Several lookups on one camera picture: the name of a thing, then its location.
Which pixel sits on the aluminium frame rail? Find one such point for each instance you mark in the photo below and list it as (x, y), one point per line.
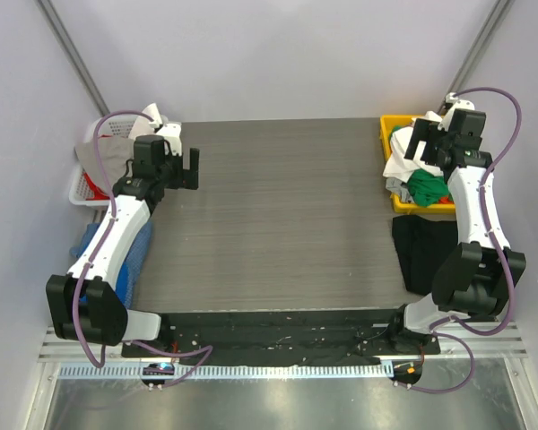
(508, 343)

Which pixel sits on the right corner aluminium post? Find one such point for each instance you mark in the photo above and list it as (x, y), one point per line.
(492, 23)

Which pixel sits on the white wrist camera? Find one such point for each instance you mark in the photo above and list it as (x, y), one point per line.
(171, 132)
(451, 104)

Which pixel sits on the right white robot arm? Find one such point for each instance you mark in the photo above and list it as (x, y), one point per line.
(476, 285)

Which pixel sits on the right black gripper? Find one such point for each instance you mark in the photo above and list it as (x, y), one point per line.
(424, 141)

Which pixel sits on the white plastic basket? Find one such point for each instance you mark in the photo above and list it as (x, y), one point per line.
(115, 126)

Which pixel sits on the grey cloth in basket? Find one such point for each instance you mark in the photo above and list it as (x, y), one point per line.
(114, 152)

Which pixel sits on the red cloth in basket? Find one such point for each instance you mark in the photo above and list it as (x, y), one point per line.
(98, 194)

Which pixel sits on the black folded t shirt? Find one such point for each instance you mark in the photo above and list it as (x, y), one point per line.
(422, 246)

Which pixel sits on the left corner aluminium post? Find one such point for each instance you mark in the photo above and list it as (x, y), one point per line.
(63, 37)

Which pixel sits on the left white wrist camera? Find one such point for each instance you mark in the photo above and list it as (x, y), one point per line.
(171, 132)

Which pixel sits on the white slotted cable duct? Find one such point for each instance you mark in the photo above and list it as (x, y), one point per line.
(146, 370)

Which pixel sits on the blue checkered cloth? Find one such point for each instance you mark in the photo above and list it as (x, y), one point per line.
(136, 254)

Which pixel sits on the yellow plastic bin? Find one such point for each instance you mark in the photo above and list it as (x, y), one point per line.
(387, 124)

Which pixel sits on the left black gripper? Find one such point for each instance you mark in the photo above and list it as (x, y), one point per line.
(186, 169)

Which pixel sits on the green t shirt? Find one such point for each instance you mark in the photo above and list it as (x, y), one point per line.
(426, 189)

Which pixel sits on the blue t shirt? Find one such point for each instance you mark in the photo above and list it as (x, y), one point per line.
(125, 286)

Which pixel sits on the white t shirt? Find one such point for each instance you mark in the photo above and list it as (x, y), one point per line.
(399, 167)

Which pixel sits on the corner aluminium post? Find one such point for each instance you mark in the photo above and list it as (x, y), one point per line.
(492, 23)
(63, 37)

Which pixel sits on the grey cloth in bin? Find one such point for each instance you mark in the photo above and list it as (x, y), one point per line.
(400, 189)

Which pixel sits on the white cloth in basket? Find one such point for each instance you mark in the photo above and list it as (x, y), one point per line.
(149, 123)

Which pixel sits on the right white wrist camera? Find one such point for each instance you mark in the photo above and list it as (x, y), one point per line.
(451, 104)

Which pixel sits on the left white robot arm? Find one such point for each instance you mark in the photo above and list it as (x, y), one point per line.
(83, 303)

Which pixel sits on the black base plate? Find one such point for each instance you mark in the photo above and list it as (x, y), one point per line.
(236, 337)

